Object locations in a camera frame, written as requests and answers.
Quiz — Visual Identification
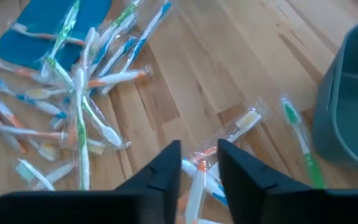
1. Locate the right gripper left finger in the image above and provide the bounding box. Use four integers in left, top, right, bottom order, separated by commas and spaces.
0, 139, 182, 224

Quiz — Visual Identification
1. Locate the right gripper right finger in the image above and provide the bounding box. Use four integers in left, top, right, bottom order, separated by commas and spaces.
218, 138, 358, 224

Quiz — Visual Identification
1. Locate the green toothbrush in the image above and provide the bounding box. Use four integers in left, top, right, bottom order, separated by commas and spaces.
98, 0, 143, 43
280, 96, 327, 190
39, 0, 81, 78
73, 27, 93, 191
44, 55, 76, 91
14, 157, 57, 191
81, 95, 132, 150

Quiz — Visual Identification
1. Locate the blue flat bin lid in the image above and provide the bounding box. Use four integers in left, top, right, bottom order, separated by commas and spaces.
0, 0, 113, 72

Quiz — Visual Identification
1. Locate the dark grey-teal handled bin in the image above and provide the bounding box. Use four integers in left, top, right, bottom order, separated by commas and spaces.
311, 18, 358, 175

